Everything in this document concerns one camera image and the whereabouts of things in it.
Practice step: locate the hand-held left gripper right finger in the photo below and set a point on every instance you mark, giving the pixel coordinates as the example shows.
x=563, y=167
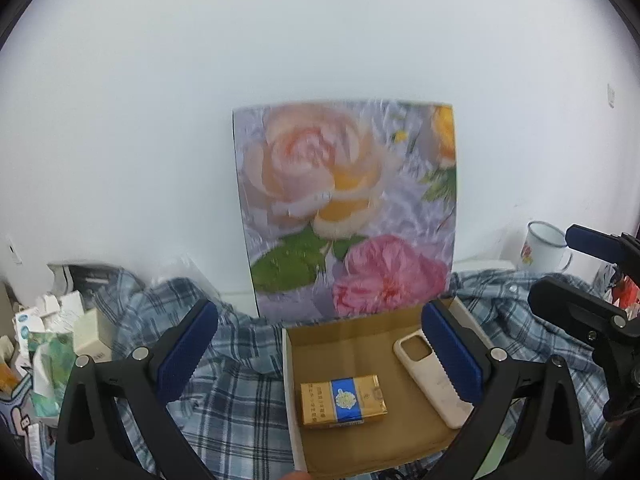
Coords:
x=452, y=360

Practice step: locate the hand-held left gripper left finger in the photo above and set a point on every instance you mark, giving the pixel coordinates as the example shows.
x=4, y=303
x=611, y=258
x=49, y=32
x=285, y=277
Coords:
x=187, y=355

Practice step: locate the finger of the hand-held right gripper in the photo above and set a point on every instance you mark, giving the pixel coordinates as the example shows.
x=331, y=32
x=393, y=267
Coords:
x=575, y=300
x=595, y=242

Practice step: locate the cardboard box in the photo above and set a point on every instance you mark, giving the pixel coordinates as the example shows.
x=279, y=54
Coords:
x=360, y=355

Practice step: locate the beige phone case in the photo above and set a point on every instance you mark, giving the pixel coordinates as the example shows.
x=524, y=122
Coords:
x=425, y=385

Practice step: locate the red printed packet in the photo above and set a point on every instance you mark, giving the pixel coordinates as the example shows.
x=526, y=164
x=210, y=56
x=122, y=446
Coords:
x=625, y=290

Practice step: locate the white enamel mug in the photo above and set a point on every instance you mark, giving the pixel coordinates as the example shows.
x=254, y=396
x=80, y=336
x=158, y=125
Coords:
x=542, y=255

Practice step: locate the blue plaid cloth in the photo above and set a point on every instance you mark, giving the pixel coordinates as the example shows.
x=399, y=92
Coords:
x=240, y=400

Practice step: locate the beige carton box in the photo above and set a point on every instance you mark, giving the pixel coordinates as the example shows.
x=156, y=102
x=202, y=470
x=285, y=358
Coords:
x=92, y=335

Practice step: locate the gold and blue cigarette pack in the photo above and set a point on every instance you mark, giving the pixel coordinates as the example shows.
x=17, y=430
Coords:
x=345, y=402

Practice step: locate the black and white box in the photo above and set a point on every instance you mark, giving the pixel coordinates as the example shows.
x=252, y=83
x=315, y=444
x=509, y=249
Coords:
x=85, y=277

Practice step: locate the green printed tissue packet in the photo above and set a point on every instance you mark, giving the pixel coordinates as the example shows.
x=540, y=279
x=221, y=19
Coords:
x=47, y=365

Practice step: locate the pile of small white boxes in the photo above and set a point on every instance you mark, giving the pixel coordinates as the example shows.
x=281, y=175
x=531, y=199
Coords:
x=50, y=310

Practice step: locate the cartoon printed pouch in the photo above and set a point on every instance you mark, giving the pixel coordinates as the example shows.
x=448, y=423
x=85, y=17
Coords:
x=15, y=417

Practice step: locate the floral rose poster board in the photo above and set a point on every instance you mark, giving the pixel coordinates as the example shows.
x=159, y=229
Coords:
x=350, y=200

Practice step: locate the white wall socket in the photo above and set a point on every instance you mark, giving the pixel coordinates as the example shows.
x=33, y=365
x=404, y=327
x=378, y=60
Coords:
x=611, y=95
x=13, y=250

